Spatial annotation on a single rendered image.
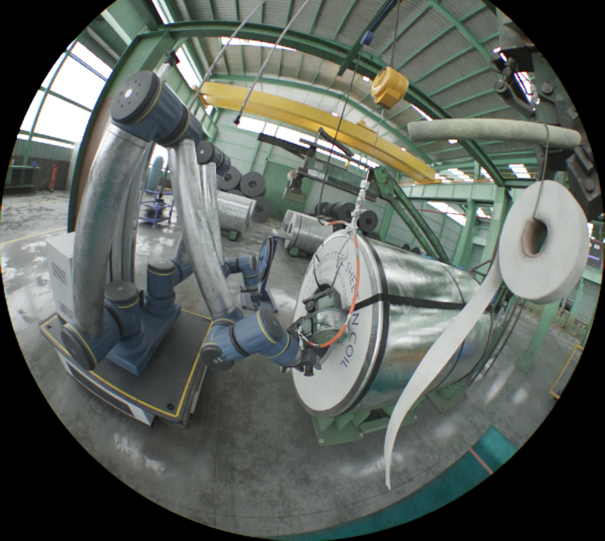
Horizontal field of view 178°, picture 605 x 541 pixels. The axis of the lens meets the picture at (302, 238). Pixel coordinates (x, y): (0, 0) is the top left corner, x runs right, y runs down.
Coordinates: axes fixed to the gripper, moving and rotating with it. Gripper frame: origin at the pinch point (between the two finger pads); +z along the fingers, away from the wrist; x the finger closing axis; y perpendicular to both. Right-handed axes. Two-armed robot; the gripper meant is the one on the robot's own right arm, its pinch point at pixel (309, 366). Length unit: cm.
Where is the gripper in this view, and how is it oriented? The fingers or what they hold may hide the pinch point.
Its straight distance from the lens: 84.8
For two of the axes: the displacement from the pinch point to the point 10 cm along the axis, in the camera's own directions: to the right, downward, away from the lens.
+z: 4.4, 7.6, 4.8
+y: -0.3, 5.5, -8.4
